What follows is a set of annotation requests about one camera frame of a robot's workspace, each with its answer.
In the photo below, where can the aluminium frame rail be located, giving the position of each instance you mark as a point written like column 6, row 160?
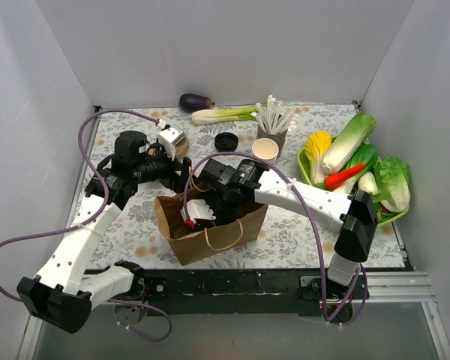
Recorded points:
column 392, row 315

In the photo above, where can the brown paper bag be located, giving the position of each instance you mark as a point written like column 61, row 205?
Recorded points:
column 210, row 237

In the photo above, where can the orange toy carrot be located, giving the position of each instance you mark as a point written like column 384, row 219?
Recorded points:
column 334, row 181

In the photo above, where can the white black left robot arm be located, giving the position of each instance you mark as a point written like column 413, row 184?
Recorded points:
column 59, row 293

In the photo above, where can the toy green lettuce head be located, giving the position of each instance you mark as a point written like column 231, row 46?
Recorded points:
column 392, row 177

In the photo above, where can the green white toy leek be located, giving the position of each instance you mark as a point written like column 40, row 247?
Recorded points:
column 212, row 116

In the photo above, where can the stack of paper cups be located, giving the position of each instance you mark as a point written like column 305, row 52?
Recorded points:
column 265, row 149

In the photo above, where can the floral patterned table mat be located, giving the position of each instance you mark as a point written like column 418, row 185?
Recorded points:
column 286, row 239

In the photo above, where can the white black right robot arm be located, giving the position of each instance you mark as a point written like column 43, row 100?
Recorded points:
column 353, row 217

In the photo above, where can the purple toy eggplant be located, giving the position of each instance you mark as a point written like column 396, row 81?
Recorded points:
column 191, row 103

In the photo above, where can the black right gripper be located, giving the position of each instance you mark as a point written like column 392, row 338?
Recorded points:
column 217, row 207

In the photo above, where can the brown cardboard cup carrier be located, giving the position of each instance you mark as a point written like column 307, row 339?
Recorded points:
column 182, row 147

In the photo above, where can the large toy napa cabbage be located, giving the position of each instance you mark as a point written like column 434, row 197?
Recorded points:
column 359, row 128

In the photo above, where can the green plastic tray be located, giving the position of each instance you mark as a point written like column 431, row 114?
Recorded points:
column 305, row 170

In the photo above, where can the stack of black lids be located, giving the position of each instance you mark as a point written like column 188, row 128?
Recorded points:
column 226, row 142

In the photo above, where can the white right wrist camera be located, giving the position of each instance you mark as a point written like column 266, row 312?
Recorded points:
column 196, row 210

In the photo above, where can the brown cup with straws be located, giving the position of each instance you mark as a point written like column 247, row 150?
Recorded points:
column 274, row 121

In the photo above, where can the white toy bok choy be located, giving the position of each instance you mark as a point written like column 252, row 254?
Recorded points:
column 367, row 183

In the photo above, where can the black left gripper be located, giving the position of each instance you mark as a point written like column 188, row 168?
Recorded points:
column 185, row 172

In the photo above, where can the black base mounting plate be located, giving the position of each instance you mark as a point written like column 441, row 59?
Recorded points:
column 229, row 291

